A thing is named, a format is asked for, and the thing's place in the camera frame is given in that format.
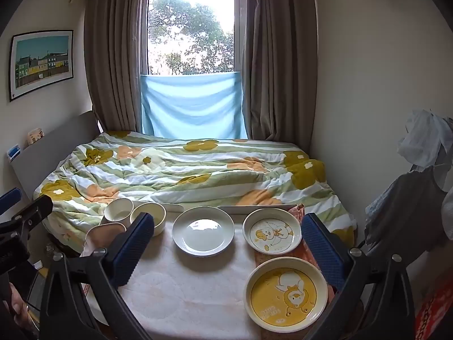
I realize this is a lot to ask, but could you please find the brown curtain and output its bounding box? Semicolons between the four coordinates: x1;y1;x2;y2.
241;0;319;156
83;0;146;135

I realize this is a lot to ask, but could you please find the yellow duck print plate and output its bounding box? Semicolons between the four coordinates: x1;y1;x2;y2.
245;257;328;333

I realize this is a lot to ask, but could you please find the plain white plate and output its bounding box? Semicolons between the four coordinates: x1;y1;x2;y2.
172;206;235;257

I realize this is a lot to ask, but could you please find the red patterned bag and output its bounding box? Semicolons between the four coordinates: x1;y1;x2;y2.
414;276;453;337

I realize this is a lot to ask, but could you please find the small animal figurine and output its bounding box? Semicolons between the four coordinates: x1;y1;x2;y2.
27;128;45;146

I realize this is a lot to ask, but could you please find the white duck print plate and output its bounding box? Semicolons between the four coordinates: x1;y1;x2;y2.
243;208;302;256

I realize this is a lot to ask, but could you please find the long white table guard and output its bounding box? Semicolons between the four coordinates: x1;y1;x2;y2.
217;203;298;216

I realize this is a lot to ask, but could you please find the cream cup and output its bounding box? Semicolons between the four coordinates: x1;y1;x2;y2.
130;203;167;236
104;198;134;224

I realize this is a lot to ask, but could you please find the framed wall poster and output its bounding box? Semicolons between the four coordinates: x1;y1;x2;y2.
9;29;74;102

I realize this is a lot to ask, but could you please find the window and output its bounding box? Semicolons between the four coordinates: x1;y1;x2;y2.
142;0;245;77

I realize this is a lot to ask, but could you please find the light blue cloth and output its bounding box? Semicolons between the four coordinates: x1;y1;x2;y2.
140;71;248;139

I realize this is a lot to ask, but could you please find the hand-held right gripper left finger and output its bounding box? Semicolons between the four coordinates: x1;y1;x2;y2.
40;212;155;340

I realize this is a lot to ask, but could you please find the floral striped blanket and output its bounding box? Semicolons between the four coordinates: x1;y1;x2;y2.
33;131;356;252

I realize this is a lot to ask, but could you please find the pink square tray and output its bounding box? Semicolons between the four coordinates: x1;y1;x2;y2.
85;221;127;256

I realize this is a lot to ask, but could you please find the white tablecloth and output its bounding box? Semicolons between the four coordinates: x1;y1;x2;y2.
81;211;270;340

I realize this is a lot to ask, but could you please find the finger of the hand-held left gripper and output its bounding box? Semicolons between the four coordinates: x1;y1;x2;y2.
0;188;22;216
0;195;54;236

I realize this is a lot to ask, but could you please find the grey headboard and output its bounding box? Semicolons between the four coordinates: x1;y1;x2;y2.
7;110;105;199

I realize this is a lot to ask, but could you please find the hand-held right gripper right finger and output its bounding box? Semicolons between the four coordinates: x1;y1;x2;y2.
301;213;414;340

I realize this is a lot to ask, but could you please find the person's left hand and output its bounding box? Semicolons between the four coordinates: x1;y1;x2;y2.
9;282;32;331

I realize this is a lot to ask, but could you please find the grey hanging garment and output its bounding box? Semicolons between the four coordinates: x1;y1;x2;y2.
364;166;448;252

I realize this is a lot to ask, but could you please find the white hanging garment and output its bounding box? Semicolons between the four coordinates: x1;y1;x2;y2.
397;109;453;192

